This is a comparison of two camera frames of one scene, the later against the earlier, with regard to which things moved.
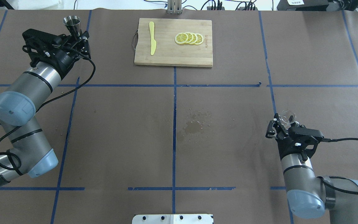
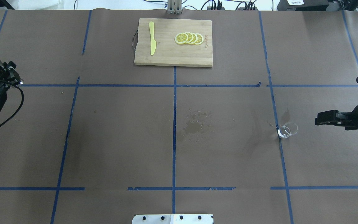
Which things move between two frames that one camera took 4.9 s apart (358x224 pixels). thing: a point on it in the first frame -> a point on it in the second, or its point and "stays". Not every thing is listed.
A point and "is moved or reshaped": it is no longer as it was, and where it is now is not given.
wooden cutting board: [167, 51] stays
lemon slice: [200, 39] stays
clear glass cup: [286, 117] is moved or reshaped
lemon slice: [190, 37] stays
